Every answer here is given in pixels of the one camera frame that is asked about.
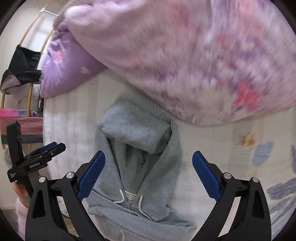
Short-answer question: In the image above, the grey zip hoodie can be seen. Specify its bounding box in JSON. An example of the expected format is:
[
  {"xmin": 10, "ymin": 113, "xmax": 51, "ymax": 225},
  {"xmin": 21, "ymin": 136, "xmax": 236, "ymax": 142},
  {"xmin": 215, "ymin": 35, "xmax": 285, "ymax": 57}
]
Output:
[{"xmin": 87, "ymin": 94, "xmax": 196, "ymax": 240}]

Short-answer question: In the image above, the pink striped folded blanket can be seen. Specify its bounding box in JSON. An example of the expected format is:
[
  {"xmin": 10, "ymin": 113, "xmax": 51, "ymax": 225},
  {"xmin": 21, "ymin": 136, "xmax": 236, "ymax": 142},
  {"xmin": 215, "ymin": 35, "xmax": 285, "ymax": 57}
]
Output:
[{"xmin": 1, "ymin": 108, "xmax": 43, "ymax": 145}]

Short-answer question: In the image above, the floral patterned bed sheet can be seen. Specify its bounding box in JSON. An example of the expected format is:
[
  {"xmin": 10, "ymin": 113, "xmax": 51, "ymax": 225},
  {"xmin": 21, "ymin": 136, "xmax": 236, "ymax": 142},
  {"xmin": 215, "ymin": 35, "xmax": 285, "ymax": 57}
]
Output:
[{"xmin": 43, "ymin": 71, "xmax": 295, "ymax": 237}]

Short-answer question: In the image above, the black garment on rack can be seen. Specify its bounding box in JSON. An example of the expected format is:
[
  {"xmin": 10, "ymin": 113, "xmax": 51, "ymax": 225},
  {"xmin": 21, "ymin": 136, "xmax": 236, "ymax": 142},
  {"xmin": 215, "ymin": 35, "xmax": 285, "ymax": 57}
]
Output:
[{"xmin": 1, "ymin": 45, "xmax": 42, "ymax": 94}]

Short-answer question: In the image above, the purple floral quilt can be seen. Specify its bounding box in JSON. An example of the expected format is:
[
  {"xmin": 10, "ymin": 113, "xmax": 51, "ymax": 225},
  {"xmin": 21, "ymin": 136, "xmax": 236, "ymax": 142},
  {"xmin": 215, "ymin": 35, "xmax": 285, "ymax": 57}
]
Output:
[{"xmin": 40, "ymin": 1, "xmax": 295, "ymax": 126}]

